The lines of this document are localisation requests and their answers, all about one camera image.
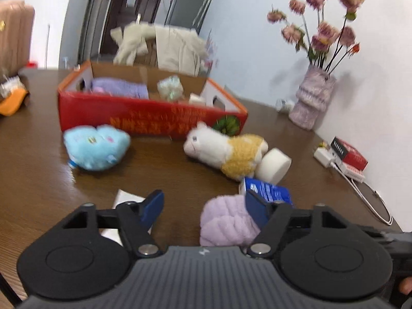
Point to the clear plastic bag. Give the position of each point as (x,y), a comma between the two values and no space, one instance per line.
(170,87)

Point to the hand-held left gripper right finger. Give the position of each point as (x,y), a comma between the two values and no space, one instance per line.
(257,209)

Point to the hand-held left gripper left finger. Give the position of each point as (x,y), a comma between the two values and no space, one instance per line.
(151,209)

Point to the small white bottle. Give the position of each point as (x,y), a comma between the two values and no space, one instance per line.
(284,105)

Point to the blue plush toy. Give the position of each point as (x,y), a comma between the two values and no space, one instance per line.
(93,148)

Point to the grey refrigerator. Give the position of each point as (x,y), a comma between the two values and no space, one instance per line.
(186,9)

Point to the white mop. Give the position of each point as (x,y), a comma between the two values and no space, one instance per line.
(49,45)

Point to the white foam cylinder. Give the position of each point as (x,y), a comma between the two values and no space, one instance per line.
(273,165)

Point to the purple fabric pouch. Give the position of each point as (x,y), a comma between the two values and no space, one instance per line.
(122,88)

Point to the white charger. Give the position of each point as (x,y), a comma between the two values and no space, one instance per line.
(324,157)

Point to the pink textured vase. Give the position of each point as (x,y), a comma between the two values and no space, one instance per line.
(312,99)

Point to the person's right hand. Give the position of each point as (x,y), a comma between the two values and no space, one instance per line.
(407,285)

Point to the pale purple dried sprigs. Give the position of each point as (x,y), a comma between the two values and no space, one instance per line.
(210,51)

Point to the red cardboard box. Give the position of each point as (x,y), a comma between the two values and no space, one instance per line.
(112,116)

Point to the white yellow alpaca plush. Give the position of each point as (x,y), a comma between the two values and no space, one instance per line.
(209,144)

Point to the white power strip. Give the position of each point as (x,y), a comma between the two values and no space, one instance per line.
(352,172)

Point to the orange pouch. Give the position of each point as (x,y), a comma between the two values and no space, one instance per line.
(13,103)

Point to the pink suitcase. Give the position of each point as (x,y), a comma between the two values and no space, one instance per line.
(16,35)

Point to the dried pink rose bouquet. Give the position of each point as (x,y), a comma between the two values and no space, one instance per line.
(322,32)

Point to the red flat box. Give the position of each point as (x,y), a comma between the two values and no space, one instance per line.
(354,159)

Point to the wooden chair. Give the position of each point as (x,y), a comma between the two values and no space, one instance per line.
(149,54)

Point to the purple fluffy headband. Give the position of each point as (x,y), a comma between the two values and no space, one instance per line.
(225,222)

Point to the white umbrella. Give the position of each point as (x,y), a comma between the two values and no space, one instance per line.
(206,6)

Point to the blue tissue packet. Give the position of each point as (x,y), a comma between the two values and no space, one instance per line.
(267,191)

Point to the beige jacket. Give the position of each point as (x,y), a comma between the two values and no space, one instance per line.
(173,51)

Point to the dark brown entrance door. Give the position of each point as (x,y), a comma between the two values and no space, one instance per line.
(128,13)

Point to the white flat packet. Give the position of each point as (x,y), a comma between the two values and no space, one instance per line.
(127,198)

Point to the white sponge wedge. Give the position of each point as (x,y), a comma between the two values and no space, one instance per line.
(196,99)

